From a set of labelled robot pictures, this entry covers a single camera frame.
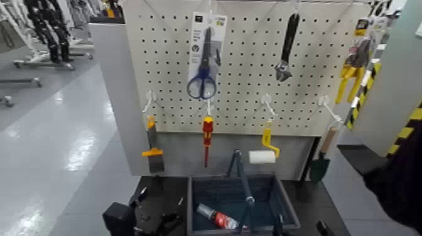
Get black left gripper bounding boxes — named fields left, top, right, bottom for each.
left=129, top=186, right=185, bottom=236

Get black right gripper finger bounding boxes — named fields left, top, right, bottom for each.
left=273, top=213, right=287, bottom=236
left=315, top=219, right=337, bottom=236

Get red yellow screwdriver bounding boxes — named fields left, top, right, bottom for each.
left=202, top=115, right=214, bottom=168

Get grey plastic crate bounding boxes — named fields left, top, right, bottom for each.
left=186, top=174, right=301, bottom=236

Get red white tube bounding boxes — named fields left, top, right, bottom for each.
left=197, top=203, right=240, bottom=230

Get white perforated pegboard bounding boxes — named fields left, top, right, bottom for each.
left=123, top=0, right=373, bottom=137

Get grey display stand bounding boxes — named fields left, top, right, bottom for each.
left=88, top=22, right=316, bottom=181

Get yellow pliers in package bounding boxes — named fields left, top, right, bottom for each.
left=335, top=18, right=380, bottom=105

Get grey panel with hazard tape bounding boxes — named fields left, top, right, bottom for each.
left=345, top=0, right=422, bottom=158

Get blue scissors in package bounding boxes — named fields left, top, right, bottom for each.
left=186, top=11, right=228, bottom=100

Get black adjustable wrench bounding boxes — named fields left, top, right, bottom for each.
left=274, top=12, right=301, bottom=82

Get white packaged tool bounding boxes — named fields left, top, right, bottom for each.
left=372, top=9, right=403, bottom=68

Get black robot on stand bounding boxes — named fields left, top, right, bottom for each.
left=23, top=0, right=75, bottom=64

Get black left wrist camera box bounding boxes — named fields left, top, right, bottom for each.
left=102, top=201, right=138, bottom=236

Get orange handled paint scraper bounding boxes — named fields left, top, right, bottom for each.
left=141, top=115, right=166, bottom=174

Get grey crate carry handle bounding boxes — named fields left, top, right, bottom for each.
left=225, top=149, right=257, bottom=235

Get wooden handled green trowel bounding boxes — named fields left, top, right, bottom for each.
left=309, top=126, right=340, bottom=184

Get yellow handled paint roller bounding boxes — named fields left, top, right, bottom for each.
left=248, top=120, right=281, bottom=165

